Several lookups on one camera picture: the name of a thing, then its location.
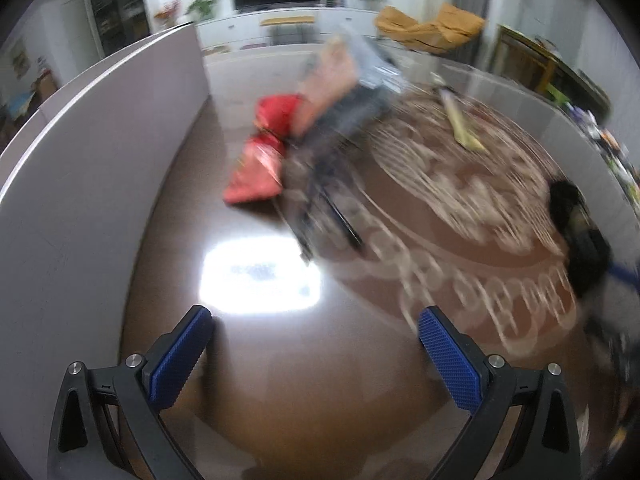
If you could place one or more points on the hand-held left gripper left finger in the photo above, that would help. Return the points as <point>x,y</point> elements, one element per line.
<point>177,355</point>

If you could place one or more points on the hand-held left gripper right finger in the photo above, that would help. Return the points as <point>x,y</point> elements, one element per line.
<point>450,360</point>

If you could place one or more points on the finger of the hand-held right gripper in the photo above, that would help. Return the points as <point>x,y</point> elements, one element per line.
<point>607,332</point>
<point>624,278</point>

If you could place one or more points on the black fabric hair bow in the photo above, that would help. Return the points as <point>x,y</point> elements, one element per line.
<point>575,220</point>

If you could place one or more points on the row of bottles on sideboard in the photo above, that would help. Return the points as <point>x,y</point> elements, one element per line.
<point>610,145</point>

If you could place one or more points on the red snack packet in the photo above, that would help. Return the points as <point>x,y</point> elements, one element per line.
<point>255,172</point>

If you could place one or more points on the grey partition panel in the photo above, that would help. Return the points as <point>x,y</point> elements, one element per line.
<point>75,185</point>

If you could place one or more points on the wooden chair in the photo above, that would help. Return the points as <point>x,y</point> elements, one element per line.
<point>522,60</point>

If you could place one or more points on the red pouch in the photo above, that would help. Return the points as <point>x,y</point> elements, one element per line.
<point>277,115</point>

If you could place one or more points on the crinkled clear plastic wrapper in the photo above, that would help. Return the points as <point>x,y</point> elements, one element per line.
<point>380,72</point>

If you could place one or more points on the grey curtain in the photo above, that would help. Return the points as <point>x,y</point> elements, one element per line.
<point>472,0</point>

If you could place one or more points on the orange lounge chair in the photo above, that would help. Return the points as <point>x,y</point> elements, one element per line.
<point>430,27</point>

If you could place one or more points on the white television console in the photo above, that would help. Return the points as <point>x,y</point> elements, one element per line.
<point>235,27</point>

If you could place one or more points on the red flowers in vase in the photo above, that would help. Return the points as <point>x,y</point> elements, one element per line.
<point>167,12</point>

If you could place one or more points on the green potted plant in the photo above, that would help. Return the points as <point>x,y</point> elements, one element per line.
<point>202,6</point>

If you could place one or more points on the wooden bench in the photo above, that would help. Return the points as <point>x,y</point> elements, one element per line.
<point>287,21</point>

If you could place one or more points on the dark glass display cabinet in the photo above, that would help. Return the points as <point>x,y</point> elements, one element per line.
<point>117,5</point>

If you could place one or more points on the wall painting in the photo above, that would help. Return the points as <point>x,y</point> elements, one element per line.
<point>20,60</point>

